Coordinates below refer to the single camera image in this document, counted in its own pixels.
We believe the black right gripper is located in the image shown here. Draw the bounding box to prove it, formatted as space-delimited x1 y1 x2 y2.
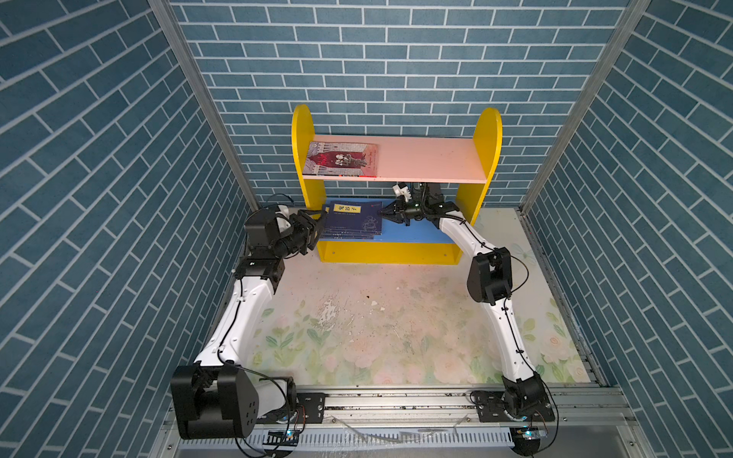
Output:
379 199 429 230

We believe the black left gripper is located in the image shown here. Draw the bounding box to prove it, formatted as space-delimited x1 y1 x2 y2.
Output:
270 210 326 261

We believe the navy book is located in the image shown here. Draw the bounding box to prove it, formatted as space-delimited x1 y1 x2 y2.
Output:
322 200 383 240

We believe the red illustrated cover book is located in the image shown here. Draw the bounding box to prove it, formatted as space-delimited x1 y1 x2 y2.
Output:
303 141 379 177

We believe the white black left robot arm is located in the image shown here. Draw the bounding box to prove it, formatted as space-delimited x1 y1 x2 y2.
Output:
170 205 328 440

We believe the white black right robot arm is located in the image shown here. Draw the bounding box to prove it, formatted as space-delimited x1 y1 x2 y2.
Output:
381 182 557 421

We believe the yellow pink blue bookshelf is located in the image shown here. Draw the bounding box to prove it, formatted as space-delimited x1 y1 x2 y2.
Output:
291 105 503 265

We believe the floral table mat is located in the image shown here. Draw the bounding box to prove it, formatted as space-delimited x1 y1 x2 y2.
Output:
245 208 591 385

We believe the left green circuit board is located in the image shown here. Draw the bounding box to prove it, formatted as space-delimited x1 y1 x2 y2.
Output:
263 429 302 448

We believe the green circuit board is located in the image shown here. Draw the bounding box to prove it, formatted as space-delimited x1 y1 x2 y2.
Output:
510 429 541 457
263 429 302 448

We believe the right green circuit board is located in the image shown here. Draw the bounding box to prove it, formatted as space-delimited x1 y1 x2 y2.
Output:
510 429 541 457

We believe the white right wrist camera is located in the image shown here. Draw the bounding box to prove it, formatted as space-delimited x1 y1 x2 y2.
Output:
392 182 412 202

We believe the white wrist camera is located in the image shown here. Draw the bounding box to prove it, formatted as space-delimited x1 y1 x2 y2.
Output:
392 182 412 202
275 205 290 221

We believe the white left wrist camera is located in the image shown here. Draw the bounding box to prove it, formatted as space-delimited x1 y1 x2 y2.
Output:
275 205 290 221

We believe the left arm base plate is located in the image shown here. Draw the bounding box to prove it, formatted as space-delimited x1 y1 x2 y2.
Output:
263 392 326 425

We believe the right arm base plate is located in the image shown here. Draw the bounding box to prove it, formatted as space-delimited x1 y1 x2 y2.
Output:
468 390 555 423

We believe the white slotted cable duct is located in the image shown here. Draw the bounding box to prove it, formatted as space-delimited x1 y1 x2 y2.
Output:
179 427 515 453

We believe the aluminium front rail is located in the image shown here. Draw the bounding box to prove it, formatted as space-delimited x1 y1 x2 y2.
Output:
286 387 636 429

